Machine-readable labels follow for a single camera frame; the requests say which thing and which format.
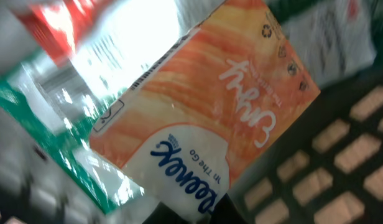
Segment small red wrapper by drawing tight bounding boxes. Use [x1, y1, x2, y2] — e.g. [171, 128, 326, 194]
[12, 0, 114, 65]

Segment grey plastic mesh basket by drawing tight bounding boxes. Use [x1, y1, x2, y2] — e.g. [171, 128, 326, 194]
[0, 7, 383, 223]

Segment orange white small packet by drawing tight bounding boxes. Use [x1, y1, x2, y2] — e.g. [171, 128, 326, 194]
[89, 0, 320, 222]

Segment green white snack bag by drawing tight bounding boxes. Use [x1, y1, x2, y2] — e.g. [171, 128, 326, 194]
[0, 1, 383, 214]

